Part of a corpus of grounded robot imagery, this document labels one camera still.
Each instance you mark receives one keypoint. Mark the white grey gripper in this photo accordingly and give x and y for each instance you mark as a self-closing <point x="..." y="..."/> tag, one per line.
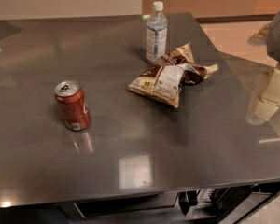
<point x="279" y="36"/>

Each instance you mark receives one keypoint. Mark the red coke can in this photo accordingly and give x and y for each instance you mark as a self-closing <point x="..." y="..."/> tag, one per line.
<point x="71" y="100"/>

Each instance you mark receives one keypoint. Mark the brown chip bag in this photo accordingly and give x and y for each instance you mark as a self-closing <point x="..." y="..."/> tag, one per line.
<point x="163" y="80"/>

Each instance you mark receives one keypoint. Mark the clear plastic water bottle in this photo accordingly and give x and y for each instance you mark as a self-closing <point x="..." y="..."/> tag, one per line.
<point x="157" y="26"/>

